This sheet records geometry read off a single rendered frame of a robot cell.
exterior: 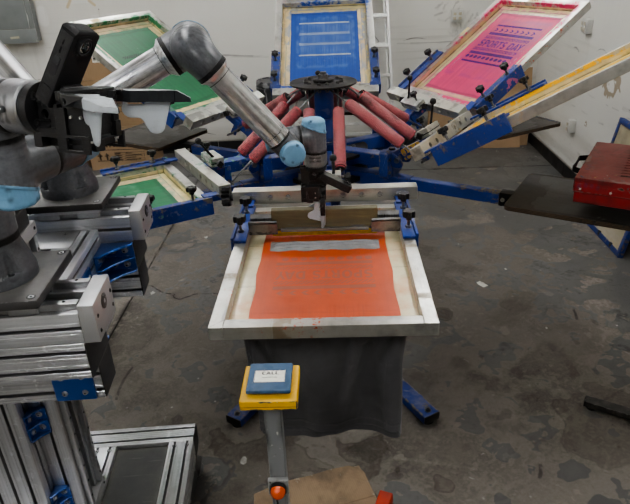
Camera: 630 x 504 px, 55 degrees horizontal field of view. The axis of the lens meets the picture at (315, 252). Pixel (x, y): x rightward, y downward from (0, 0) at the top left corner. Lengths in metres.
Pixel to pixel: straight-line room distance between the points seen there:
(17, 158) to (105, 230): 0.83
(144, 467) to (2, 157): 1.58
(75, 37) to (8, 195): 0.28
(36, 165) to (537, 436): 2.25
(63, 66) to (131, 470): 1.74
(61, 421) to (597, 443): 2.02
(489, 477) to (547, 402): 0.55
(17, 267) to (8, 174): 0.38
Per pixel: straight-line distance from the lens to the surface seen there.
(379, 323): 1.53
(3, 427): 1.83
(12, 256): 1.33
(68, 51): 0.85
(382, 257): 1.92
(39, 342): 1.38
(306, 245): 1.99
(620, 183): 2.23
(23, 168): 1.00
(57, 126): 0.87
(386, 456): 2.58
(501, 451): 2.66
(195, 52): 1.69
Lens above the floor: 1.84
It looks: 27 degrees down
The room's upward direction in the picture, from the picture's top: 3 degrees counter-clockwise
